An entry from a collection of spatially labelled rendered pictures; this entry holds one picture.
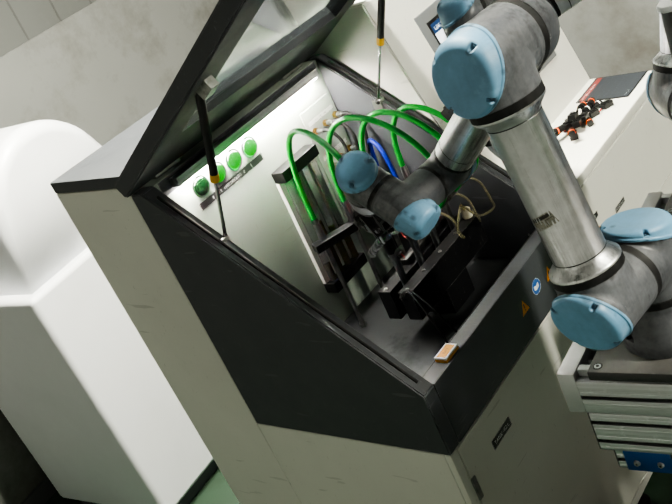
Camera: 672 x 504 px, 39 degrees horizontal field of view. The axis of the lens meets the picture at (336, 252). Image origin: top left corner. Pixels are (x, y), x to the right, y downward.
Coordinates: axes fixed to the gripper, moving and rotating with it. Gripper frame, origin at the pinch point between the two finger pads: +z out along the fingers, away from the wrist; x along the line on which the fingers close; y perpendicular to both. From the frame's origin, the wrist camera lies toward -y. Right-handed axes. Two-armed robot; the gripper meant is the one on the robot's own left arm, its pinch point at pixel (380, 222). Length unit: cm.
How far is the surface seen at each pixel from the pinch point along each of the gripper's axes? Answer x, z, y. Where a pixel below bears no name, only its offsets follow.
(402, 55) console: 33, 24, -39
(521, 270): 18.9, 25.3, 21.2
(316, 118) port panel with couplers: 7, 31, -45
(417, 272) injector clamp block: 1.1, 30.8, 4.3
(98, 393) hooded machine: -101, 108, -57
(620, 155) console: 65, 59, 7
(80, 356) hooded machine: -96, 99, -68
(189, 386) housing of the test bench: -61, 42, -14
